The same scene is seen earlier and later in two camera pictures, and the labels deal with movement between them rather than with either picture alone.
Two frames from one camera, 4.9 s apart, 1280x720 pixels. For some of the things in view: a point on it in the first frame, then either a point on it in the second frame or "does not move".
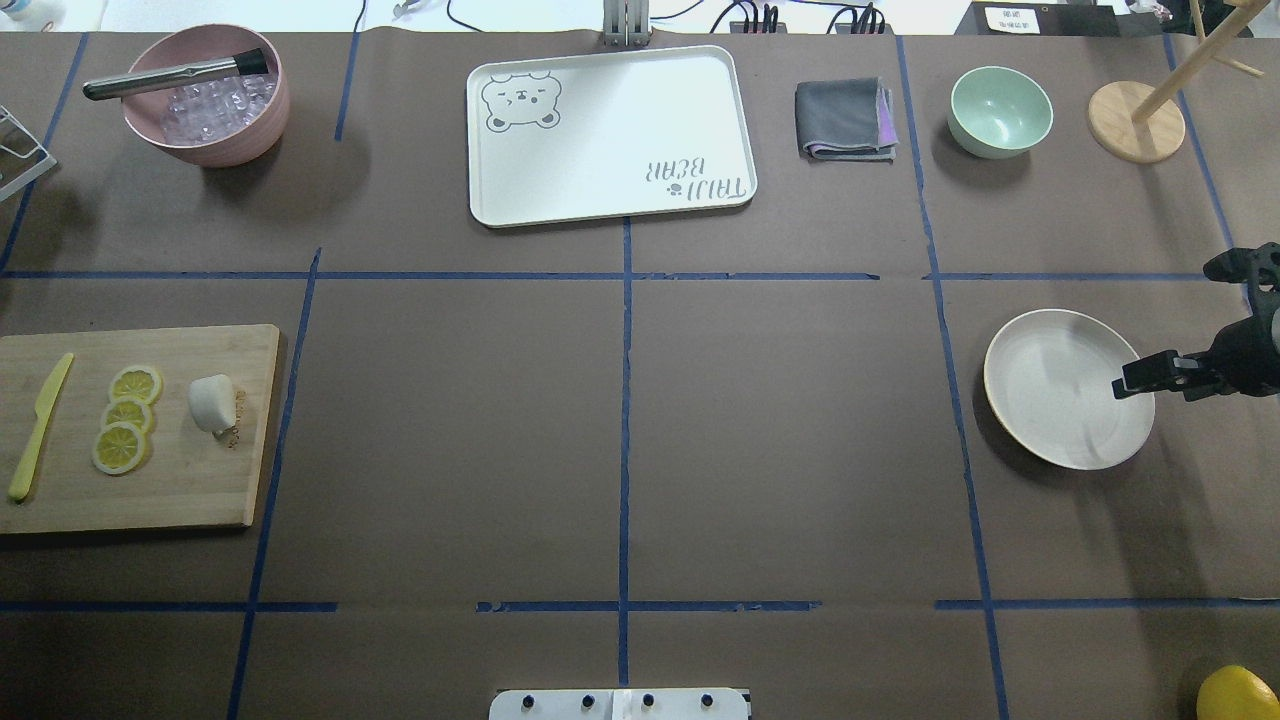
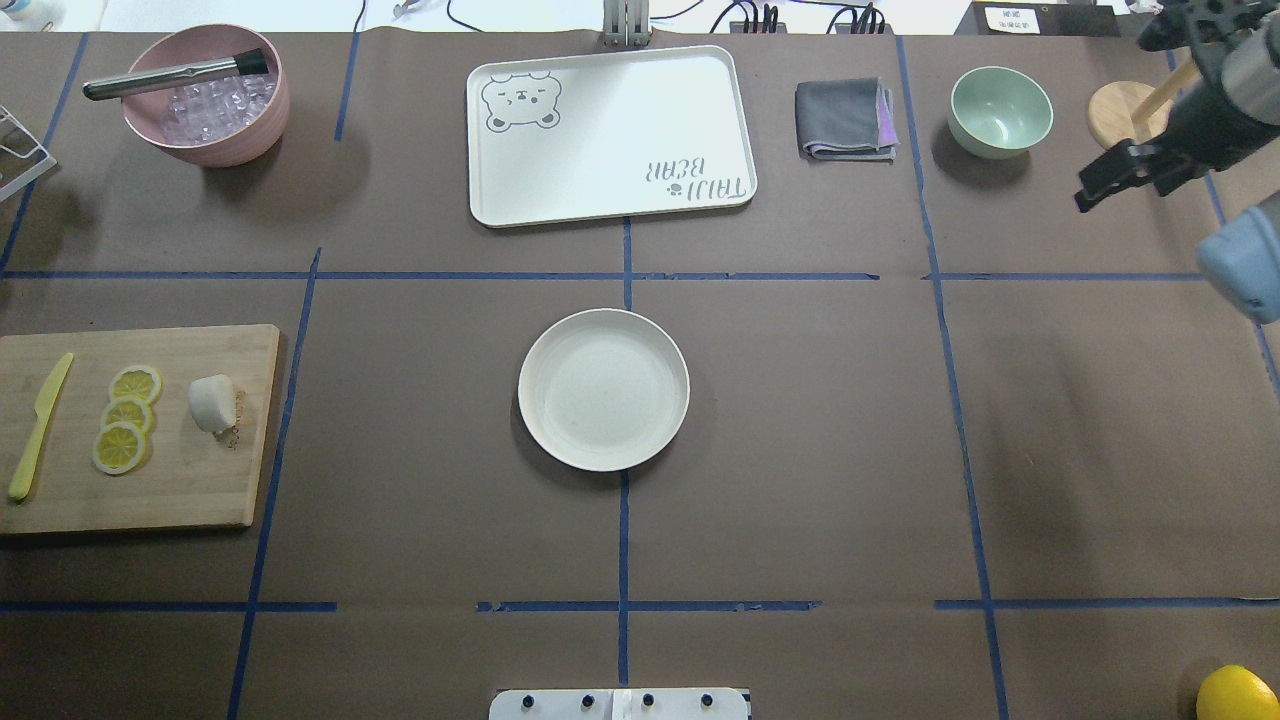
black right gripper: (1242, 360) → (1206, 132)
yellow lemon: (1237, 693) does not move
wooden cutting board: (189, 477) does not move
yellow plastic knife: (20, 482) does not move
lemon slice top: (136, 381) does not move
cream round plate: (1049, 382) → (604, 389)
